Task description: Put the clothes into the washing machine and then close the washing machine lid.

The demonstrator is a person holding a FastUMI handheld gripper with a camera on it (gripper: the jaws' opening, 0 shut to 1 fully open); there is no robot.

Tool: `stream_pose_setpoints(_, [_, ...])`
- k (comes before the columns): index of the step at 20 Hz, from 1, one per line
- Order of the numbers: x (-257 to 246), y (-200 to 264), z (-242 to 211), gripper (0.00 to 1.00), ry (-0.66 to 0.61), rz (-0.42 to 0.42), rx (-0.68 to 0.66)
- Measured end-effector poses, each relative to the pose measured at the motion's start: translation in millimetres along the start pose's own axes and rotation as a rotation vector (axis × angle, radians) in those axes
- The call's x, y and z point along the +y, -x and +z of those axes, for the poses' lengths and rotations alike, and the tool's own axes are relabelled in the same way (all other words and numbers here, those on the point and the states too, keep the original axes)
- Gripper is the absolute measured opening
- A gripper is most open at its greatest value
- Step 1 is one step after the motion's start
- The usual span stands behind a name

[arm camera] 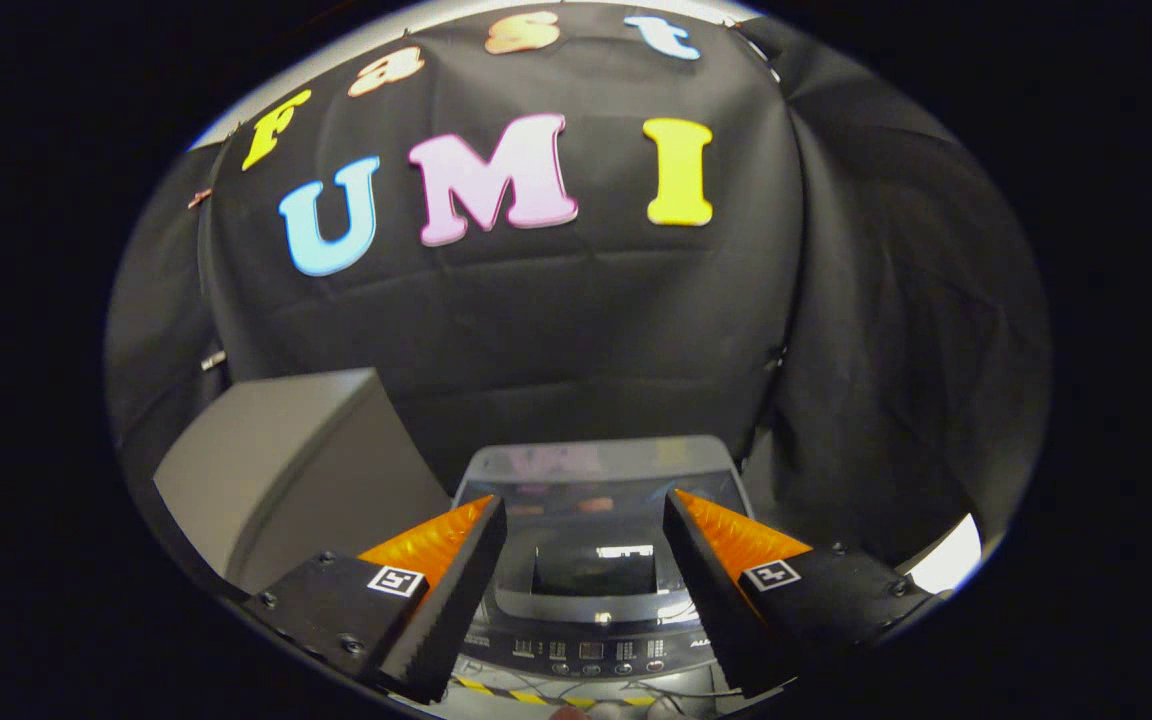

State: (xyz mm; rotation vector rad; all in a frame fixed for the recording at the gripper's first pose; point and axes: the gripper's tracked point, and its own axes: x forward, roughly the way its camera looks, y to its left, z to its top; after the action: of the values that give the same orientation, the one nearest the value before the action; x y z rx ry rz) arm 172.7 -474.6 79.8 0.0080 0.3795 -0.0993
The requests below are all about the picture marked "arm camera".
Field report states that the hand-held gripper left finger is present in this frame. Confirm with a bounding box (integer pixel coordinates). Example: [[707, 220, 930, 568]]
[[240, 494, 509, 705]]

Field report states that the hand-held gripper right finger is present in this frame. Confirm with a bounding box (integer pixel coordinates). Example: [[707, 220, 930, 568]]
[[662, 487, 939, 700]]

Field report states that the grey washing machine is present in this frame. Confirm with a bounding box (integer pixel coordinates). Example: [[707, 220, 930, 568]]
[[450, 434, 755, 693]]

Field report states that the dark washing machine lid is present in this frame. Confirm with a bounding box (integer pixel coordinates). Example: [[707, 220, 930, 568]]
[[454, 434, 749, 626]]

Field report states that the yellow black striped tape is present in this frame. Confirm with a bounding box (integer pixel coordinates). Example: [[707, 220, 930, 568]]
[[454, 676, 659, 709]]

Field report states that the grey table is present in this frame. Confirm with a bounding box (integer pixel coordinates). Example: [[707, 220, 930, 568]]
[[153, 367, 453, 597]]

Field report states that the black backdrop cloth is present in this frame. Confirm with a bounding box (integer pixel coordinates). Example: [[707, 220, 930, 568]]
[[106, 0, 1052, 573]]

